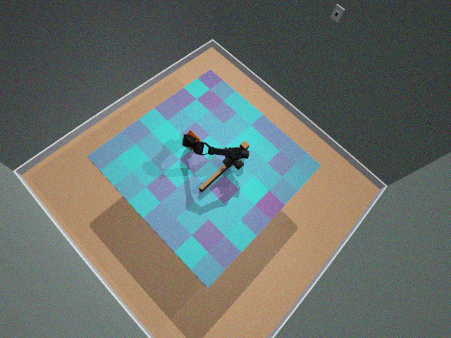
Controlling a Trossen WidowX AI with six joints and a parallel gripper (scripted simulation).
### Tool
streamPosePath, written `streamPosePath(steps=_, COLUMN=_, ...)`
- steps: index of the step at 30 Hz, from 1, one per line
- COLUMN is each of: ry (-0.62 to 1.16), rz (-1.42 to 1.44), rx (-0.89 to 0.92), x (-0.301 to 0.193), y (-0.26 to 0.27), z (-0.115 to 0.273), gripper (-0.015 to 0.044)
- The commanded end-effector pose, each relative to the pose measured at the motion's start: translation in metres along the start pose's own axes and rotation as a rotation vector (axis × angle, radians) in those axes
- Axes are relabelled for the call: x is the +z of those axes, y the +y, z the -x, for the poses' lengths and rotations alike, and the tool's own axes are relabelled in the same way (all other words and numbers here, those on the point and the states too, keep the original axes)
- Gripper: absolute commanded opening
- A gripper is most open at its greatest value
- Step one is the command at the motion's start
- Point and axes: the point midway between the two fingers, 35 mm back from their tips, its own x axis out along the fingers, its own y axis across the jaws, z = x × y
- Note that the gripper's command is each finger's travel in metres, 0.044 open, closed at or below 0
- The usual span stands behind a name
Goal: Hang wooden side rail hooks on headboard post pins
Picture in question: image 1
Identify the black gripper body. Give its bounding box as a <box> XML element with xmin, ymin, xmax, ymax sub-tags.
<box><xmin>233</xmin><ymin>159</ymin><xmax>244</xmax><ymax>170</ymax></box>

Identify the brown wooden post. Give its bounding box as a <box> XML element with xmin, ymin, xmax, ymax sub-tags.
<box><xmin>240</xmin><ymin>140</ymin><xmax>249</xmax><ymax>151</ymax></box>

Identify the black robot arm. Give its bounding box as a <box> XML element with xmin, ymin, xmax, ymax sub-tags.
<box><xmin>182</xmin><ymin>134</ymin><xmax>249</xmax><ymax>167</ymax></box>

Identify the tan wooden board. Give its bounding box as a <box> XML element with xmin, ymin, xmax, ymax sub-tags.
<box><xmin>199</xmin><ymin>165</ymin><xmax>228</xmax><ymax>192</ymax></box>

